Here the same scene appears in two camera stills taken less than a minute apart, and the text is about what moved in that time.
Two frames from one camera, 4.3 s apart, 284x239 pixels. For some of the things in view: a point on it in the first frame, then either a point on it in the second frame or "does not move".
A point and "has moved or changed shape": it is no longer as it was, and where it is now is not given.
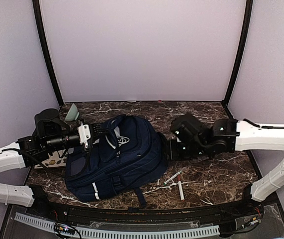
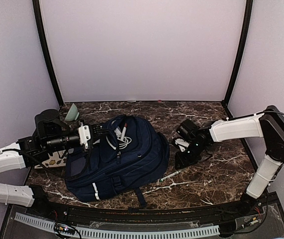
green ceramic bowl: x=72 y=114 does not move
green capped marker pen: x=175 y=176 has moved or changed shape
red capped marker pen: x=180 y=186 to x=124 y=131
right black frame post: x=249 y=4 does not move
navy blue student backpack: x=130 y=155 does not move
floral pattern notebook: x=54 y=160 does not move
